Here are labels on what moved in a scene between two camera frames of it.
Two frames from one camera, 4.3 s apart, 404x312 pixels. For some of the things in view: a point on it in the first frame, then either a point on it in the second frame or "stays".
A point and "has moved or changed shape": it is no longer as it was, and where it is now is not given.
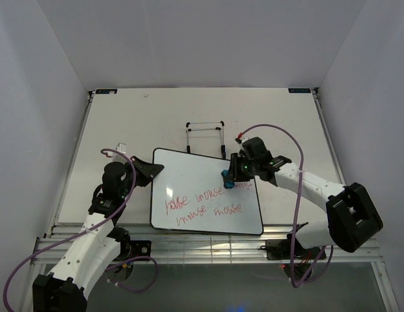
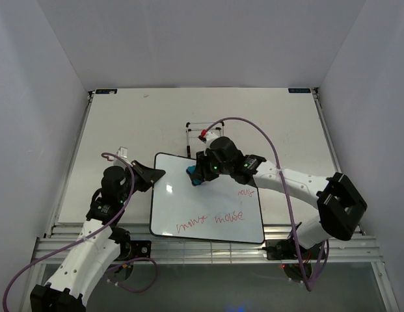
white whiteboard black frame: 188,194 has moved or changed shape
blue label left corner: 106,91 stays
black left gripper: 148,171 stays
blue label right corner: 299,90 stays
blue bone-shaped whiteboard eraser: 227,184 -> 190,171
